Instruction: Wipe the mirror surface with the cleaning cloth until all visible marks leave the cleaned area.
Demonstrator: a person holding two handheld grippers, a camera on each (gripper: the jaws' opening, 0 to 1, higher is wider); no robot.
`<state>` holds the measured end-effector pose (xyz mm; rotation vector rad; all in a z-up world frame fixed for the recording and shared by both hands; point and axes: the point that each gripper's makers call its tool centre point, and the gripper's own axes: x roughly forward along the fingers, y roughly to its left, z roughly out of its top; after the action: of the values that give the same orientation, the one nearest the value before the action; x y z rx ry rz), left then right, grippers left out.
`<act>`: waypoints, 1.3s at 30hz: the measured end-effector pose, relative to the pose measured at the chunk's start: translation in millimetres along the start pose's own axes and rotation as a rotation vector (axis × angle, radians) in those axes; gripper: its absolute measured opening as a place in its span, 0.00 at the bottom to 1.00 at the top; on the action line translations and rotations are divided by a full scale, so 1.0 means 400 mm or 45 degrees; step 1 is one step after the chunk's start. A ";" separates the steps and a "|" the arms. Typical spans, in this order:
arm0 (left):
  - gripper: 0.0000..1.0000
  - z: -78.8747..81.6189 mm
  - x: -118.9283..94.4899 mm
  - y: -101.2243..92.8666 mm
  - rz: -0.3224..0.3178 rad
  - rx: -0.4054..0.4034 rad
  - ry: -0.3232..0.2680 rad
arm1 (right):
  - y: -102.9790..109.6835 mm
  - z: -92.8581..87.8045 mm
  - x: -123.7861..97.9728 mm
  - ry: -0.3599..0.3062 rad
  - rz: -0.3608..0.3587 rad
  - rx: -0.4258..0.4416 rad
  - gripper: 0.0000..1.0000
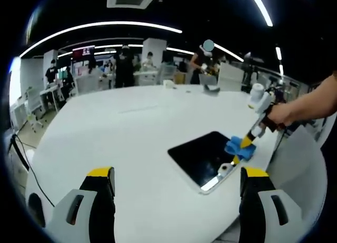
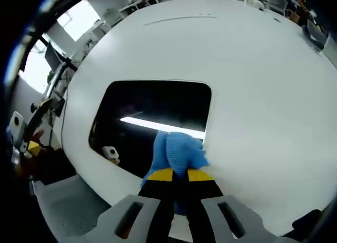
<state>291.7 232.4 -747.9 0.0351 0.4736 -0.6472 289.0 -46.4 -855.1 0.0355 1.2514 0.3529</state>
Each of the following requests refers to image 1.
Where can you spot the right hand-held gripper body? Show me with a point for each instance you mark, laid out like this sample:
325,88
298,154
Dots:
260,101

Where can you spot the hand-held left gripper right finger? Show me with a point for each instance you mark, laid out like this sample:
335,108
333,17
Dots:
276,216

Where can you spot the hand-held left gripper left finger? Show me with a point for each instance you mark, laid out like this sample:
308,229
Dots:
79,216

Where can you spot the blue cleaning cloth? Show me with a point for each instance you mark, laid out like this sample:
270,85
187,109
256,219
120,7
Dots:
233,146

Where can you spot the black tablet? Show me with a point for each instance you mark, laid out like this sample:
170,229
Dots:
194,159

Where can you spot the person's right hand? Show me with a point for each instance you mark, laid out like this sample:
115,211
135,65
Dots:
281,115

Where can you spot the black tripod stand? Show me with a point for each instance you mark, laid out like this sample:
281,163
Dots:
251,66

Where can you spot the white upright panel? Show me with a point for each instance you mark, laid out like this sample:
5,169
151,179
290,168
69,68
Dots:
230,77

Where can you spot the black table grommet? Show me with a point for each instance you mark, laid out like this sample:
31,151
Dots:
35,208

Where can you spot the short ceiling light strip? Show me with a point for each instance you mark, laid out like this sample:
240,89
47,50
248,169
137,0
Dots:
279,56

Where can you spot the black stand leg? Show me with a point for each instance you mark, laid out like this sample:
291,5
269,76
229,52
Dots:
19,155

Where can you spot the straight ceiling light strip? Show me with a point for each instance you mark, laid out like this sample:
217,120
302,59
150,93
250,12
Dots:
262,9

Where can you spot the white crumpled object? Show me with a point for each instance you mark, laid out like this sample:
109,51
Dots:
168,83

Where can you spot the grey mesh office chair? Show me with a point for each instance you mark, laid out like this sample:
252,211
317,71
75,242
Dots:
167,72

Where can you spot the white chair with green base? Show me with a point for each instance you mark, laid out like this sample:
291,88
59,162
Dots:
33,114

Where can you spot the white office desk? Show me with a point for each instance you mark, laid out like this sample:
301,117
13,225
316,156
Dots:
51,91

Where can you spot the green potted plant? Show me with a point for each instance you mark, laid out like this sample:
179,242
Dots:
137,66

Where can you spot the long curved ceiling light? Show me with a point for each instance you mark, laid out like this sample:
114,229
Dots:
105,24

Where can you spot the red wall screen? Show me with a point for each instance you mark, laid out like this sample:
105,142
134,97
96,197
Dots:
83,51

